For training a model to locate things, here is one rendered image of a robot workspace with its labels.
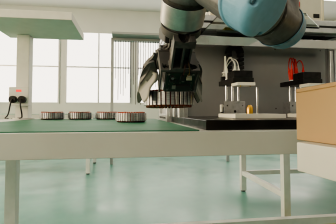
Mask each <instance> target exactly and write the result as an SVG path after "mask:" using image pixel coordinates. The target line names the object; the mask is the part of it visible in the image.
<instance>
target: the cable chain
mask: <svg viewBox="0 0 336 224"><path fill-rule="evenodd" d="M232 51H235V52H236V54H237V55H236V57H237V59H236V60H237V62H238V65H239V69H240V71H244V70H243V69H244V66H243V65H244V62H243V61H244V58H243V57H244V50H243V48H242V47H241V46H229V47H227V48H226V50H225V53H224V54H225V55H224V56H226V62H227V60H228V58H229V57H232ZM231 65H232V61H231V62H230V63H229V65H228V66H227V69H228V72H232V70H231V69H232V66H231Z"/></svg>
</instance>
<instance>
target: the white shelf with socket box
mask: <svg viewBox="0 0 336 224"><path fill-rule="evenodd" d="M0 31H1V32H2V33H4V34H5V35H7V36H9V37H10V38H17V49H16V87H9V98H8V105H9V109H8V113H7V115H6V116H5V117H4V118H5V119H9V118H7V117H8V115H9V113H10V108H11V106H15V118H11V119H12V120H32V119H35V118H33V117H32V87H33V40H34V39H57V40H84V33H83V32H82V30H81V28H80V26H79V24H78V22H77V21H76V19H75V17H74V15H73V13H72V12H63V11H42V10H21V9H0Z"/></svg>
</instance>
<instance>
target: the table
mask: <svg viewBox="0 0 336 224"><path fill-rule="evenodd" d="M299 173H304V172H301V171H298V169H297V168H292V169H290V154H280V169H259V170H246V155H239V186H240V190H241V192H245V191H246V190H247V178H248V179H250V180H251V181H253V182H255V183H257V184H259V185H260V186H262V187H264V188H266V189H268V190H270V191H271V192H273V193H275V194H277V195H279V196H280V198H281V217H287V216H291V179H290V174H299ZM269 174H280V188H279V187H277V186H275V185H273V184H271V183H269V182H267V181H265V180H263V179H261V178H259V177H257V176H255V175H269Z"/></svg>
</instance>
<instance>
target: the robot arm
mask: <svg viewBox="0 0 336 224"><path fill-rule="evenodd" d="M206 12H211V13H212V14H214V15H215V16H216V17H218V18H219V19H221V20H222V21H223V22H224V23H225V24H226V25H227V26H228V27H230V28H231V29H233V30H235V31H237V32H240V33H242V34H243V35H245V36H248V37H253V38H255V39H257V40H258V41H259V42H260V43H261V44H263V45H265V46H268V47H272V48H275V49H287V48H290V47H292V46H293V45H295V44H296V43H298V42H299V41H300V40H301V38H302V37H303V35H304V33H305V31H306V26H307V23H306V19H305V17H304V14H303V12H302V10H301V9H300V8H299V0H161V8H160V22H161V24H160V28H159V38H160V39H161V40H162V41H164V42H165V43H166V44H165V45H160V47H159V48H158V49H156V50H155V52H154V53H153V54H152V56H151V57H150V58H148V59H147V60H146V62H145V63H144V64H143V67H142V70H141V74H140V78H139V83H138V88H137V102H138V103H140V102H141V101H143V102H146V100H147V99H148V97H149V95H150V91H151V88H152V86H153V84H154V83H156V82H157V81H158V82H157V86H158V92H160V91H161V82H162V85H163V91H164V92H193V93H194V98H195V100H196V102H197V103H199V102H200V101H201V102H202V101H203V100H202V72H203V70H202V67H201V64H200V62H199V60H198V59H197V57H196V54H195V51H194V50H193V49H195V48H196V43H197V41H196V39H197V38H198V37H199V36H200V35H201V30H202V26H203V25H204V20H205V14H206ZM157 70H159V72H158V71H157Z"/></svg>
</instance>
